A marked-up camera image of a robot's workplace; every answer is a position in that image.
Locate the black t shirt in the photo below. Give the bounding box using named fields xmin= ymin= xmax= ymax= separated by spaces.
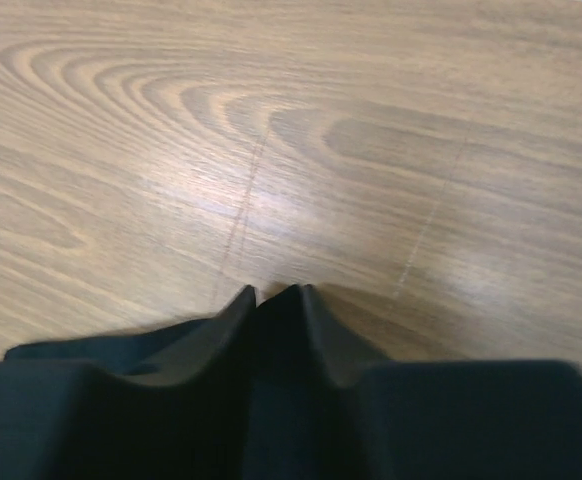
xmin=3 ymin=284 xmax=352 ymax=480

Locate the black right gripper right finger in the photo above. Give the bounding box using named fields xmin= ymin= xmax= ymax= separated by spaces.
xmin=301 ymin=285 xmax=582 ymax=479

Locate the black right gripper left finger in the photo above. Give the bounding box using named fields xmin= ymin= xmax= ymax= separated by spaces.
xmin=0 ymin=286 xmax=256 ymax=479

